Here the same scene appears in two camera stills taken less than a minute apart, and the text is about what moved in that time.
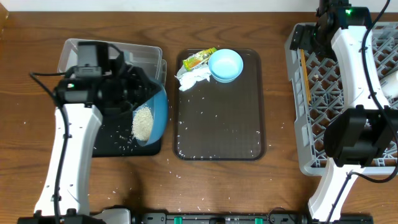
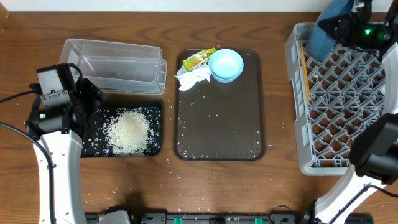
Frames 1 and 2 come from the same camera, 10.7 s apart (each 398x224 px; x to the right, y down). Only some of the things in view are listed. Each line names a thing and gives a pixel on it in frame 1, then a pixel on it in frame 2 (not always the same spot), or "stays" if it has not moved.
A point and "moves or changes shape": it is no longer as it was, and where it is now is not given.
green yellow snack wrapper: x=197 y=58 stays
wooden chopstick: x=305 y=77 stays
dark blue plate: x=159 y=107 moves or changes shape
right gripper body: x=309 y=41 -> x=351 y=34
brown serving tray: x=217 y=121 stays
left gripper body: x=129 y=93 -> x=86 y=103
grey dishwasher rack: x=384 y=40 -> x=331 y=95
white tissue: x=188 y=78 stays
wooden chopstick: x=303 y=60 stays
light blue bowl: x=225 y=65 stays
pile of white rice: x=142 y=124 moves or changes shape
